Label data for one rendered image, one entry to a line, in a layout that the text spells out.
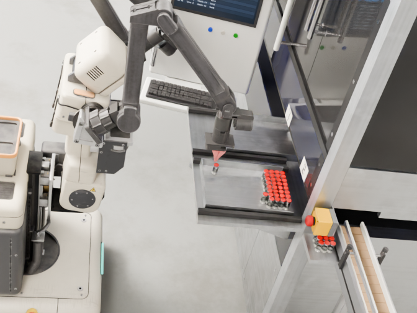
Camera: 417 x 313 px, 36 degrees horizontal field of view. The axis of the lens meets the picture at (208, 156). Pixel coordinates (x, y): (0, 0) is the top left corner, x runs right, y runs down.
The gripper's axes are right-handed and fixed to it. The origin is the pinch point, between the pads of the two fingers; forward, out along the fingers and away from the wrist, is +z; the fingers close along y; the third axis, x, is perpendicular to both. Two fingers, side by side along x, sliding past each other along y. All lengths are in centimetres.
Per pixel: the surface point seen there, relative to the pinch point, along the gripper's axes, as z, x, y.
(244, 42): 0, 87, 21
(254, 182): 21.4, 13.2, 20.4
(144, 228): 108, 68, -16
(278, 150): 22, 35, 34
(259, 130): 21, 48, 27
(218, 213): 19.5, -7.5, 3.6
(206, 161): 18.5, 20.3, 1.2
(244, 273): 96, 30, 32
